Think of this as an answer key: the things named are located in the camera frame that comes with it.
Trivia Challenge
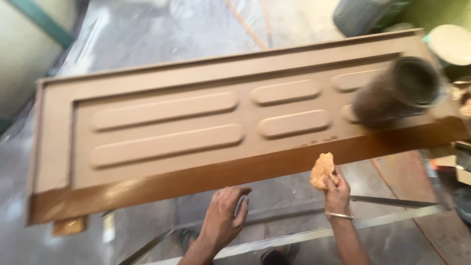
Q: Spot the person's right hand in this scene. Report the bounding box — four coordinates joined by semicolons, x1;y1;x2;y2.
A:
322;166;352;221

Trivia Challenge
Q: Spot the person's left hand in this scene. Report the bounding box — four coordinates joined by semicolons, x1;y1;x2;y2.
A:
198;186;253;253

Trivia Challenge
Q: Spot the orange polishing cloth wad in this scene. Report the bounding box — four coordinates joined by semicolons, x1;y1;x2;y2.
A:
310;152;338;191

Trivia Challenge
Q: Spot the silver wrist bangle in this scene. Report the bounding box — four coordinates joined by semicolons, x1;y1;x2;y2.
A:
325;212;354;221

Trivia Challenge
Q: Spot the person's right foot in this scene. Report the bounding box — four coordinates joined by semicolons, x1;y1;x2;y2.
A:
261;244;299;265

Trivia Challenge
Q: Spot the person's foot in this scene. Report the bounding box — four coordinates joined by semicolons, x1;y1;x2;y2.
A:
261;244;299;265
177;228;201;254

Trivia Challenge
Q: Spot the brown stained tin can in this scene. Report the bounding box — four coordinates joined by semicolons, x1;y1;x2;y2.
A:
352;56;442;129

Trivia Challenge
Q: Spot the heap of clutter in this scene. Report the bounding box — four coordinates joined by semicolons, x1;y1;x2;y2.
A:
427;77;471;225

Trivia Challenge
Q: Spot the person's left foot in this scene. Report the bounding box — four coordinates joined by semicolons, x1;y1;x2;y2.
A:
177;228;201;254

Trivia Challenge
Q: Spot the grey plastic drum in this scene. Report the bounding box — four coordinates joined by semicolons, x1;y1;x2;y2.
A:
333;0;409;38

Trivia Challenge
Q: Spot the brown panelled wooden door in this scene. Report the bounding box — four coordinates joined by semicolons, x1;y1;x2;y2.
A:
25;28;471;226

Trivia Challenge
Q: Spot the white round lid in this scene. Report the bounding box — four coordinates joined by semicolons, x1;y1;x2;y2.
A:
427;24;471;67

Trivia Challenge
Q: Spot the small wooden support block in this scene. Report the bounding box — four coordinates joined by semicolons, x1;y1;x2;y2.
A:
52;216;88;237

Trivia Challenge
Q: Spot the metal stand frame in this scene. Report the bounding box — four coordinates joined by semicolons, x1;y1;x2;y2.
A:
118;195;446;265

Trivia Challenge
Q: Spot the green metal frame bar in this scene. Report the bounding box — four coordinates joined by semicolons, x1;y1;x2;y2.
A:
7;0;76;48

